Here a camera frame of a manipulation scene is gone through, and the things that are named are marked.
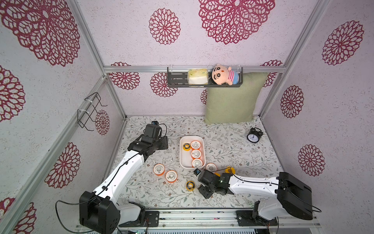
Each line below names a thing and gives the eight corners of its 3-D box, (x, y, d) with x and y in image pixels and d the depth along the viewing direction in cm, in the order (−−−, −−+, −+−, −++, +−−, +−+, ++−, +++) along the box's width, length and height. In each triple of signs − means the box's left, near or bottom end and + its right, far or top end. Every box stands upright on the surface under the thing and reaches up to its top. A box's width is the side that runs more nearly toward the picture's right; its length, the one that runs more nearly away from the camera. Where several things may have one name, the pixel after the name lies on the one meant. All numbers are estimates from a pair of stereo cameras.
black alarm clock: (245, 140, 108) (250, 131, 100) (247, 134, 111) (252, 126, 104) (256, 144, 106) (262, 136, 98) (258, 139, 109) (264, 130, 101)
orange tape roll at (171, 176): (165, 182, 88) (165, 181, 86) (166, 171, 92) (166, 170, 91) (177, 182, 88) (177, 181, 86) (177, 171, 92) (177, 170, 91)
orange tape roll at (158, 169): (152, 176, 90) (152, 174, 89) (154, 165, 95) (153, 163, 93) (163, 176, 90) (163, 174, 89) (164, 165, 95) (164, 163, 93)
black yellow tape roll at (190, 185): (186, 191, 85) (186, 190, 83) (186, 181, 88) (186, 180, 86) (195, 191, 85) (195, 190, 83) (194, 181, 88) (194, 180, 86)
